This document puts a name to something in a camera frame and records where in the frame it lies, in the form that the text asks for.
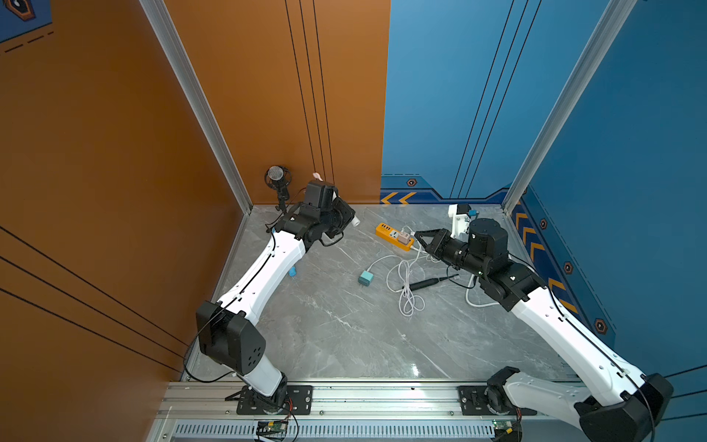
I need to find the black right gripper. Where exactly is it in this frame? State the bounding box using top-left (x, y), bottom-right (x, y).
top-left (413, 228), bottom-right (490, 280)

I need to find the white usb charging cable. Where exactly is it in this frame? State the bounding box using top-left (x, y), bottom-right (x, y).
top-left (400, 225), bottom-right (443, 277)

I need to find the black electric toothbrush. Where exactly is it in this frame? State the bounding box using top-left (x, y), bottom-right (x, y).
top-left (409, 274), bottom-right (456, 292)

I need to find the teal usb charger block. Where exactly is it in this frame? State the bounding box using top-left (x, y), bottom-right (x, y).
top-left (358, 271), bottom-right (374, 287)

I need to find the white pink electric toothbrush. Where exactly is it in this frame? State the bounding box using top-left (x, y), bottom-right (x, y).
top-left (312, 172), bottom-right (360, 227)

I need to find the pink usb charger block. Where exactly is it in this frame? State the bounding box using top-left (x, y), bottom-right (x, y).
top-left (398, 231), bottom-right (412, 246)

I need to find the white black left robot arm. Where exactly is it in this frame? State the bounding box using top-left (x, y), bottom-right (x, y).
top-left (196, 180), bottom-right (355, 410)

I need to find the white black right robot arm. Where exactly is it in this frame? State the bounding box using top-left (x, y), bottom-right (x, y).
top-left (414, 218), bottom-right (674, 441)

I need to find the yellow power strip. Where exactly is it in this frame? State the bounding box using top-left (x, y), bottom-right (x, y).
top-left (375, 223), bottom-right (415, 252)

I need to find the right green circuit board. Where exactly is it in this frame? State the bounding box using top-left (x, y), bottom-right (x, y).
top-left (491, 421), bottom-right (523, 442)

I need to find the green circuit board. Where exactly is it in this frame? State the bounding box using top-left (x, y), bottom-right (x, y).
top-left (491, 421), bottom-right (523, 442)
top-left (254, 420), bottom-right (289, 442)

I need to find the left green circuit board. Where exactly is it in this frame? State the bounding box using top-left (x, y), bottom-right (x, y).
top-left (254, 420), bottom-right (289, 442)

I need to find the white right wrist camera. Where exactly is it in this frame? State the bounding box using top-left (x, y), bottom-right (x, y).
top-left (447, 204), bottom-right (479, 239)

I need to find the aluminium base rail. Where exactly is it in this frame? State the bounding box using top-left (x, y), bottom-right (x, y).
top-left (147, 379), bottom-right (585, 441)

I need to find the aluminium corner post left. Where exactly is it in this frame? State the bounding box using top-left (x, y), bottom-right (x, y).
top-left (139, 0), bottom-right (253, 215)

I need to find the aluminium corner post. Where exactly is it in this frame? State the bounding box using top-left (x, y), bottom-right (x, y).
top-left (501, 0), bottom-right (636, 215)
top-left (139, 0), bottom-right (253, 215)

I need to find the aluminium corner post right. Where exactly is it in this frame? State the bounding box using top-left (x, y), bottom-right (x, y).
top-left (501, 0), bottom-right (636, 215)

